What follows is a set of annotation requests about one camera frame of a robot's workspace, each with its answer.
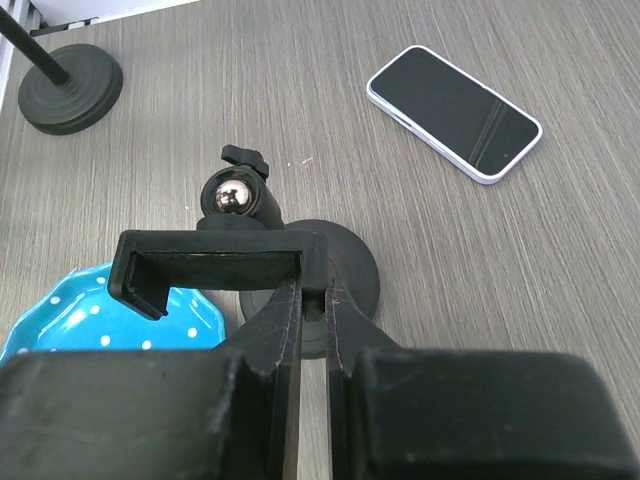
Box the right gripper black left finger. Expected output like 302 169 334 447
1 281 303 479

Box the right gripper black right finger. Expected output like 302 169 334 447
326 281 639 479

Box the black phone stand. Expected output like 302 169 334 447
107 145 381 359

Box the lavender smartphone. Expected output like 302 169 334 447
366 45 543 185

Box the blue dotted plate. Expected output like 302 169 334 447
1 263 226 361

